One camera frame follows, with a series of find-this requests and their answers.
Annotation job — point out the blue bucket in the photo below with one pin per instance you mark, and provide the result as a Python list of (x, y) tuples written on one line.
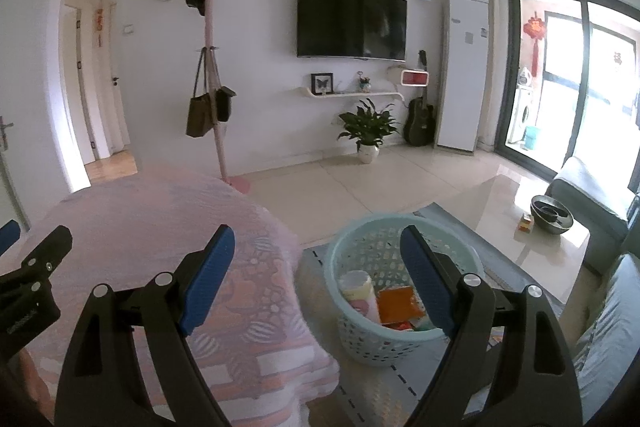
[(531, 138)]

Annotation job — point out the sliding glass door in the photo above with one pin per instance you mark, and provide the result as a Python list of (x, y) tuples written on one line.
[(565, 77)]

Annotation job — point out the white refrigerator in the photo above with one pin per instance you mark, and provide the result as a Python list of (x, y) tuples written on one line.
[(462, 72)]

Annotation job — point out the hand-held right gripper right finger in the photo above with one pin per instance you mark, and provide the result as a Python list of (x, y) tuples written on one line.
[(425, 277)]

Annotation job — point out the red white wall box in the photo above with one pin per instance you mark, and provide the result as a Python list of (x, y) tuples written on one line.
[(415, 78)]

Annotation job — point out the black hanging bag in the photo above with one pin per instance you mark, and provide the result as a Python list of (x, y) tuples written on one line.
[(225, 104)]

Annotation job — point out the glass coffee table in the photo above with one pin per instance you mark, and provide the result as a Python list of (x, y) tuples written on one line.
[(505, 207)]

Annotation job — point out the pink wooden coat rack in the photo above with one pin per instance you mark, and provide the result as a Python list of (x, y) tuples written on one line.
[(212, 57)]

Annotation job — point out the light blue plastic basket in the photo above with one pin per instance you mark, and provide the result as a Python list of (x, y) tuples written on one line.
[(360, 332)]

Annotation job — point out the green potted plant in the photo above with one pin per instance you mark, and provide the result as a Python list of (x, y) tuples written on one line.
[(367, 124)]

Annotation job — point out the orange packet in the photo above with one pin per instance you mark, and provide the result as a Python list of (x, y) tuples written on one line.
[(397, 304)]

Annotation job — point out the brown hanging bag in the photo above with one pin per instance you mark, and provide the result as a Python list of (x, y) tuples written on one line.
[(199, 114)]

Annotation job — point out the grey green sofa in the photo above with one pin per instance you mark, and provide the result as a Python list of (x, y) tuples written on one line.
[(612, 342)]

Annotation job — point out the small potted shelf ornament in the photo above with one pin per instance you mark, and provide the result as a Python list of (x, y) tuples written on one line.
[(364, 83)]

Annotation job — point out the white washing machine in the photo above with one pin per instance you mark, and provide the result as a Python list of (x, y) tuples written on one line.
[(524, 112)]

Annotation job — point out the pink patterned tablecloth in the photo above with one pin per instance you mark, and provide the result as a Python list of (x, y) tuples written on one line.
[(150, 217)]

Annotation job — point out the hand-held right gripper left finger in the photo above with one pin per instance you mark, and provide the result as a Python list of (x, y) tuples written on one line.
[(210, 277)]

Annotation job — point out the dark acoustic guitar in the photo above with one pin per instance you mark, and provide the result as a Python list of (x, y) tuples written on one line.
[(419, 119)]

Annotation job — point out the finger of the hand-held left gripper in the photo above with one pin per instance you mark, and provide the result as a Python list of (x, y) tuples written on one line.
[(50, 249), (7, 234)]

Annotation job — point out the white interior door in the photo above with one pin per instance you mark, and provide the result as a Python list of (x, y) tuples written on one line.
[(120, 107)]

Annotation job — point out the grey green armchair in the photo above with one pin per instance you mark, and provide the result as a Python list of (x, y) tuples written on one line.
[(590, 197)]

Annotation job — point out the black picture frame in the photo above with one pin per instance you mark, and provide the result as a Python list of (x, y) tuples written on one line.
[(321, 84)]

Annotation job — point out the metal bowl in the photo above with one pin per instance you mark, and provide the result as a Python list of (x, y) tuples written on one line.
[(550, 214)]

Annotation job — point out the white curved wall shelf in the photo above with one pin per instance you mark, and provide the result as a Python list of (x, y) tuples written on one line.
[(350, 94)]

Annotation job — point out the red hanging knot ornament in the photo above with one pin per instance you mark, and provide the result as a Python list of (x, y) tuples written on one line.
[(535, 29)]

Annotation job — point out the black flat television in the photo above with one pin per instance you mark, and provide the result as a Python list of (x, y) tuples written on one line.
[(350, 19)]

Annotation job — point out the grey floor mat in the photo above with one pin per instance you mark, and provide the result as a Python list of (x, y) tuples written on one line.
[(370, 387)]

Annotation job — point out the small orange box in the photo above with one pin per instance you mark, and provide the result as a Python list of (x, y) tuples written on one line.
[(525, 223)]

